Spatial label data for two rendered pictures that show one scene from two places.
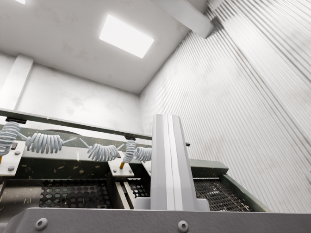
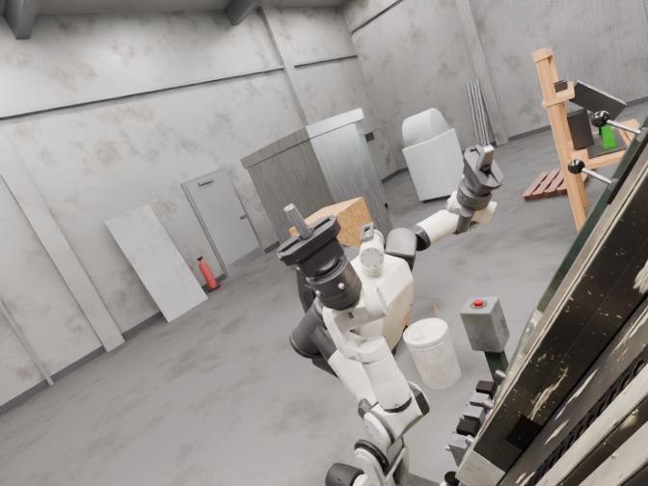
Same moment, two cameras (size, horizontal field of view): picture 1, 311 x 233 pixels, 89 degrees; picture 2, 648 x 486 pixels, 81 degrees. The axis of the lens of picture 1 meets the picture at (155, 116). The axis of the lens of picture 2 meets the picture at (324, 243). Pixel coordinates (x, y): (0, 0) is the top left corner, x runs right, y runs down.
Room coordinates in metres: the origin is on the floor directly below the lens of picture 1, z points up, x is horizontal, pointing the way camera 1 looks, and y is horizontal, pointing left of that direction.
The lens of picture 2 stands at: (0.75, 0.01, 1.71)
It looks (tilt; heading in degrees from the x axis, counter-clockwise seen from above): 13 degrees down; 178
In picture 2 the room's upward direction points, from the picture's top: 23 degrees counter-clockwise
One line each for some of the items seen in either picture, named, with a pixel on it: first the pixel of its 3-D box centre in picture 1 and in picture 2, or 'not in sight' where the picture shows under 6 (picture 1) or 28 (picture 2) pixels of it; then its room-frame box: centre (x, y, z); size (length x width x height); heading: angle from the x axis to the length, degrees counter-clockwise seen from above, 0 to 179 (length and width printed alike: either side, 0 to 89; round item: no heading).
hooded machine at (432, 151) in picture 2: not in sight; (433, 154); (-6.46, 2.83, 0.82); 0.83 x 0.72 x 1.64; 128
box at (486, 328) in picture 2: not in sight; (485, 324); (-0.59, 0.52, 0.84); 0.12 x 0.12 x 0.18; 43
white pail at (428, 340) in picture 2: not in sight; (431, 346); (-1.53, 0.48, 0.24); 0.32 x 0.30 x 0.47; 130
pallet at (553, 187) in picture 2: not in sight; (559, 181); (-4.26, 3.56, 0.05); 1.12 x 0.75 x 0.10; 128
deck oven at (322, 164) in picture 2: not in sight; (324, 198); (-5.07, 0.45, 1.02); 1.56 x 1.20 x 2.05; 40
